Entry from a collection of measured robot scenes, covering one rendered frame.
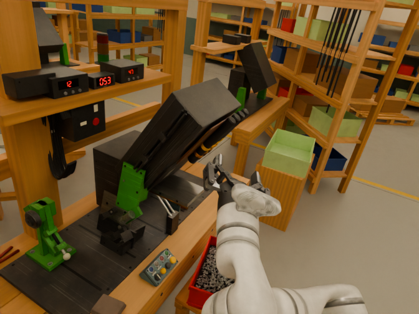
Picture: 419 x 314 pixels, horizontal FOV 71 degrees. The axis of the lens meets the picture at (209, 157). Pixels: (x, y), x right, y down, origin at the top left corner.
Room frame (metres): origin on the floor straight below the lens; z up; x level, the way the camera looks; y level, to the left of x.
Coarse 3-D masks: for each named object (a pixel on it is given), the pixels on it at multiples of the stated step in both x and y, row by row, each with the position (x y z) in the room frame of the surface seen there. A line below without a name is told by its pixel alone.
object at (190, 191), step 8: (168, 176) 1.23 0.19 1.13; (176, 176) 1.24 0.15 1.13; (160, 184) 1.15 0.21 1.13; (168, 184) 1.16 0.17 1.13; (176, 184) 1.17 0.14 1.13; (184, 184) 1.18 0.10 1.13; (192, 184) 1.19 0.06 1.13; (152, 192) 1.11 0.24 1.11; (160, 192) 1.09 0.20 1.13; (168, 192) 1.10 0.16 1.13; (176, 192) 1.11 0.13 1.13; (184, 192) 1.12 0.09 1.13; (192, 192) 1.12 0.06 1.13; (200, 192) 1.13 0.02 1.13; (168, 200) 1.07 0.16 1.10; (176, 200) 1.05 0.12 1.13; (184, 200) 1.05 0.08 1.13; (192, 200) 1.07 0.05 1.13
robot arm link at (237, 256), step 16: (224, 240) 0.34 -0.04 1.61; (240, 240) 0.34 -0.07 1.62; (256, 240) 0.35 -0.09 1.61; (224, 256) 0.32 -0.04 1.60; (240, 256) 0.31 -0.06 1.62; (256, 256) 0.32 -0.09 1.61; (224, 272) 0.31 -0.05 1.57; (240, 272) 0.27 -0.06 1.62; (256, 272) 0.29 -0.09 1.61; (240, 288) 0.25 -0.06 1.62; (256, 288) 0.25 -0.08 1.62; (240, 304) 0.23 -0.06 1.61; (256, 304) 0.23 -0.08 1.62; (272, 304) 0.24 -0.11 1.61
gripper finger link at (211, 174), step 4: (208, 164) 0.50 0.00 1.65; (212, 164) 0.51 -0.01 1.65; (208, 168) 0.49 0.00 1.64; (212, 168) 0.50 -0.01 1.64; (204, 172) 0.50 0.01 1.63; (208, 172) 0.48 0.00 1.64; (212, 172) 0.48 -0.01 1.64; (204, 176) 0.49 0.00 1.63; (208, 176) 0.47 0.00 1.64; (212, 176) 0.47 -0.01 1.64; (204, 180) 0.48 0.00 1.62; (208, 180) 0.46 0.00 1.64; (212, 180) 0.46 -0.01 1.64; (204, 184) 0.47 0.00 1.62; (212, 184) 0.46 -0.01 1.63; (204, 188) 0.46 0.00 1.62
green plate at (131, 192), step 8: (128, 168) 1.05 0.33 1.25; (136, 168) 1.04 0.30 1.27; (128, 176) 1.04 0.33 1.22; (136, 176) 1.03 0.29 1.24; (144, 176) 1.03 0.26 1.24; (120, 184) 1.04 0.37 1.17; (128, 184) 1.03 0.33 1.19; (136, 184) 1.02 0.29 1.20; (120, 192) 1.03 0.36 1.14; (128, 192) 1.02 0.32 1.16; (136, 192) 1.01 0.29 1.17; (144, 192) 1.05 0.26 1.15; (120, 200) 1.02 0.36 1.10; (128, 200) 1.01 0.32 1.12; (136, 200) 1.00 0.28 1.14; (128, 208) 1.00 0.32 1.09
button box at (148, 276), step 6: (162, 252) 0.90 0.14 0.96; (168, 252) 0.91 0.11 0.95; (156, 258) 0.88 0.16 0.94; (168, 258) 0.89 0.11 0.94; (150, 264) 0.84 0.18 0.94; (162, 264) 0.85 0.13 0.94; (174, 264) 0.88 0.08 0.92; (144, 270) 0.81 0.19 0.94; (156, 270) 0.82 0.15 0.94; (168, 270) 0.84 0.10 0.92; (144, 276) 0.79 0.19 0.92; (150, 276) 0.79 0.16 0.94; (162, 276) 0.81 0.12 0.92; (150, 282) 0.78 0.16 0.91; (156, 282) 0.78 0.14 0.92
